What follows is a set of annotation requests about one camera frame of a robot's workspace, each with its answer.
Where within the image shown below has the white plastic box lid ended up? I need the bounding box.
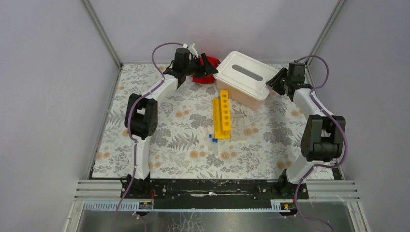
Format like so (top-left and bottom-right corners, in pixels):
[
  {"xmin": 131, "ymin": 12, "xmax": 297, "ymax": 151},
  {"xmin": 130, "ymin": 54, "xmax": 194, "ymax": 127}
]
[{"xmin": 214, "ymin": 51, "xmax": 279, "ymax": 101}]

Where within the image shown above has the pink plastic storage box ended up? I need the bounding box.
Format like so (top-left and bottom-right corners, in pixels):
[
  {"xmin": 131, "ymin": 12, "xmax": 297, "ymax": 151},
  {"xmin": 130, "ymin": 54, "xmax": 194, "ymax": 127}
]
[{"xmin": 216, "ymin": 80, "xmax": 268, "ymax": 111}]

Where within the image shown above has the yellow test tube rack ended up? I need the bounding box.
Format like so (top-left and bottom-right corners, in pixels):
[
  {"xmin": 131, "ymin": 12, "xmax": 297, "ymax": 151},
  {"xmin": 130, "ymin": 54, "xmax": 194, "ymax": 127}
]
[{"xmin": 212, "ymin": 90, "xmax": 232, "ymax": 140}]

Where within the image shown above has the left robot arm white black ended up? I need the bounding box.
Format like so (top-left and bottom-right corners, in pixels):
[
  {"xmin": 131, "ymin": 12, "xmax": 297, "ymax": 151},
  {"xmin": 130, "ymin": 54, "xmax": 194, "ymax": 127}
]
[{"xmin": 124, "ymin": 48, "xmax": 220, "ymax": 199}]

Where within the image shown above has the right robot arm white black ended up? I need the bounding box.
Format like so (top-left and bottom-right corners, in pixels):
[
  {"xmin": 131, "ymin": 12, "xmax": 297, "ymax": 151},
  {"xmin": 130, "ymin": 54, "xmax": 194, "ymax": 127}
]
[{"xmin": 267, "ymin": 61, "xmax": 348, "ymax": 199}]

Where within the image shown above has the red cloth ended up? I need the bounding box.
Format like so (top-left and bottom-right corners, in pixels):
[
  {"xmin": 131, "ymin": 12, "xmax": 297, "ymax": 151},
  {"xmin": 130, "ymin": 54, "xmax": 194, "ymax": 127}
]
[{"xmin": 191, "ymin": 56, "xmax": 220, "ymax": 85}]

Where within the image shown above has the clear plastic container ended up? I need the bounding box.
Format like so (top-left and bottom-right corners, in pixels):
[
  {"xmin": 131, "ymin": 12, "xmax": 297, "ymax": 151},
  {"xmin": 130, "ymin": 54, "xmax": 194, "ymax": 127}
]
[{"xmin": 231, "ymin": 114, "xmax": 247, "ymax": 142}]

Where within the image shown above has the floral table mat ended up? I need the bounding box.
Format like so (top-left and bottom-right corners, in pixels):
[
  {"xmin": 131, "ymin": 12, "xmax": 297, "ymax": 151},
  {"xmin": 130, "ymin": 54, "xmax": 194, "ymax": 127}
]
[{"xmin": 93, "ymin": 63, "xmax": 336, "ymax": 180}]

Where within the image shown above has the clear tube blue cap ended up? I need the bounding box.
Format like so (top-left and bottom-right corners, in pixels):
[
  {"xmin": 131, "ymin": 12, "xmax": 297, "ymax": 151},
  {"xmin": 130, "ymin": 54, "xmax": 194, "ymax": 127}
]
[
  {"xmin": 207, "ymin": 134, "xmax": 219, "ymax": 156},
  {"xmin": 211, "ymin": 138, "xmax": 219, "ymax": 156}
]

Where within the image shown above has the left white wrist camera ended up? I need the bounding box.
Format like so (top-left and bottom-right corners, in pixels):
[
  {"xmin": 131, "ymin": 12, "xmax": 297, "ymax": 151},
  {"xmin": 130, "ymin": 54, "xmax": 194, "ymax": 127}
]
[{"xmin": 182, "ymin": 43, "xmax": 200, "ymax": 58}]

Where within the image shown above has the white slotted cable duct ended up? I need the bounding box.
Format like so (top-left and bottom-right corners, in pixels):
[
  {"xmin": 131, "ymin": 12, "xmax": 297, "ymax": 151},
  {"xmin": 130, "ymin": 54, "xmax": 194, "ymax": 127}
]
[{"xmin": 83, "ymin": 200, "xmax": 292, "ymax": 213}]

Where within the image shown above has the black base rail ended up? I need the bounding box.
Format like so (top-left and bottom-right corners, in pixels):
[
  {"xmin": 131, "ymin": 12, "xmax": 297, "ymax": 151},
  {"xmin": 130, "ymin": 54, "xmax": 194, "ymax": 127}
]
[{"xmin": 120, "ymin": 178, "xmax": 309, "ymax": 209}]

